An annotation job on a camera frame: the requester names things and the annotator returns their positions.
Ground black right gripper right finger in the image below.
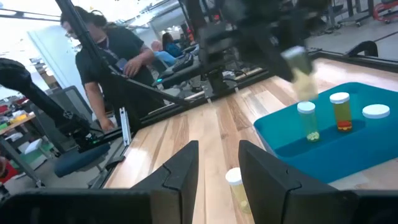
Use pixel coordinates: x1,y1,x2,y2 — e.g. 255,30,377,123
238,139,359,224

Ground blue plastic basket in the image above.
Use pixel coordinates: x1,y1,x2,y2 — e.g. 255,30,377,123
253,82,398,184

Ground black frame pole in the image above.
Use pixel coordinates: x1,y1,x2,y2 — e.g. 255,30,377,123
55,0,190,108

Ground large teal pill bottle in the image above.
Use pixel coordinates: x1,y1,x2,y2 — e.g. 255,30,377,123
361,103,391,120

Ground amber pill bottle red pills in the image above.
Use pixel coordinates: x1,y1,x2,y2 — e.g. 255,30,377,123
329,91,354,133

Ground red cart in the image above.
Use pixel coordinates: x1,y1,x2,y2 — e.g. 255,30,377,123
372,0,398,25

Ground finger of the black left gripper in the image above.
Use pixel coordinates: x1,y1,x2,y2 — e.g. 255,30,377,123
245,30,295,83

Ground yellow-green bottle white pills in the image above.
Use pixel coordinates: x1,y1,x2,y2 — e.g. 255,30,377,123
297,101,322,143

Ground blue office chair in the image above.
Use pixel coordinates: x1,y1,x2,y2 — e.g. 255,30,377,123
46,85,113,180

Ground person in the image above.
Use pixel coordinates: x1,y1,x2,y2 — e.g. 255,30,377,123
150,40,177,67
161,32,185,58
60,6,156,133

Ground cluttered wooden desk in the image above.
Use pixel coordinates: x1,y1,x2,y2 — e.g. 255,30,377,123
0,96,37,135

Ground grey desk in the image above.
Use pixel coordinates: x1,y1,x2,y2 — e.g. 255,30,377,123
152,55,218,91

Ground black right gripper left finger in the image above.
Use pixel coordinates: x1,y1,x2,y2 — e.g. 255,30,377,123
132,139,200,224

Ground white metal bracket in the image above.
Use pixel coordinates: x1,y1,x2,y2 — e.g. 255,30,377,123
119,106,132,147

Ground black wedge stand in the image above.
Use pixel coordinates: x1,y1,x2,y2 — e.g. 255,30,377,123
343,40,379,58

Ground yellow pill bottle white lid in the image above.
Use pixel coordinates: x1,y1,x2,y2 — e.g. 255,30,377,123
280,45,319,102
224,167,251,215

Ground black keyboard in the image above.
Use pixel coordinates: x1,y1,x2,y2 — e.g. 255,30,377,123
170,53,195,73

